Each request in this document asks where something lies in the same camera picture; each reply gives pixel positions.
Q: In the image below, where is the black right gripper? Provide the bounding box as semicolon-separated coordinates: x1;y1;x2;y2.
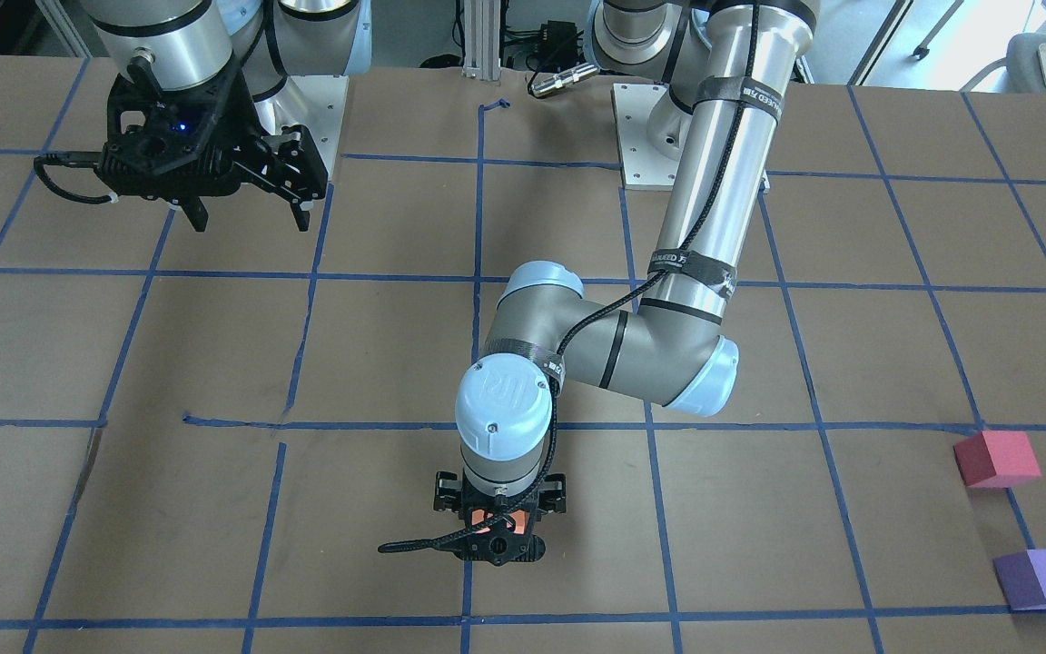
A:
98;64;329;233

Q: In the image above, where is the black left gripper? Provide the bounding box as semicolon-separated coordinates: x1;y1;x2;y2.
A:
433;471;567;566

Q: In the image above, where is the orange foam cube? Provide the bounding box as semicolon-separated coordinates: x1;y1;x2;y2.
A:
469;509;528;535

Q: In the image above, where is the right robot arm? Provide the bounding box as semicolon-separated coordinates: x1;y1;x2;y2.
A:
86;1;372;232

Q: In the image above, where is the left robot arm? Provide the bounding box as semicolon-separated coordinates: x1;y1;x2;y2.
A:
380;1;819;566

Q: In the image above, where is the pink foam cube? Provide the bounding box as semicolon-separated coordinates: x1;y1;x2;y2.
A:
953;430;1042;489

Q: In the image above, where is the purple foam cube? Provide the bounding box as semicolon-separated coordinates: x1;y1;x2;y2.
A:
992;548;1046;611

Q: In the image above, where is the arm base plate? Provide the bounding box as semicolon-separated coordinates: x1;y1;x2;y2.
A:
612;84;771;193
256;75;351;181

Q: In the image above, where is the aluminium frame post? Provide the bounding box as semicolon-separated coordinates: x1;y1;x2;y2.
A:
461;0;503;85

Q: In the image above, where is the silver cable connector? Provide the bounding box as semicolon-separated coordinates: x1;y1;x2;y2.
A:
528;63;599;99

